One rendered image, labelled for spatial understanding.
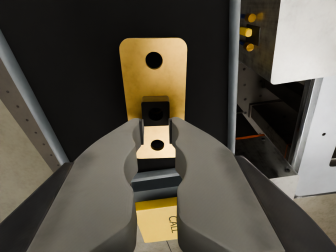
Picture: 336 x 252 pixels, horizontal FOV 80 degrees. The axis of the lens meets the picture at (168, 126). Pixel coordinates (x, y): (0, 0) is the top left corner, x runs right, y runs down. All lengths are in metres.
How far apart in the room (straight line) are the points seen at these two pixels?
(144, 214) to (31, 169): 1.85
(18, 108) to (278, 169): 0.73
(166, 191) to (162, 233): 0.05
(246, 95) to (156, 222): 0.54
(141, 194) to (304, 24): 0.22
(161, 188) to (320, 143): 0.33
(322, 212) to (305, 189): 2.33
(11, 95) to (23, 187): 1.53
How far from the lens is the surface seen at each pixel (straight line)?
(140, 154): 0.15
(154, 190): 0.23
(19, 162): 2.04
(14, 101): 0.78
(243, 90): 0.69
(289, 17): 0.21
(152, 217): 0.23
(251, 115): 0.72
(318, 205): 2.73
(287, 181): 0.40
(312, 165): 0.50
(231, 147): 0.17
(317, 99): 0.40
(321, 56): 0.24
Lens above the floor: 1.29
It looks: 59 degrees down
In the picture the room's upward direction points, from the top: 175 degrees clockwise
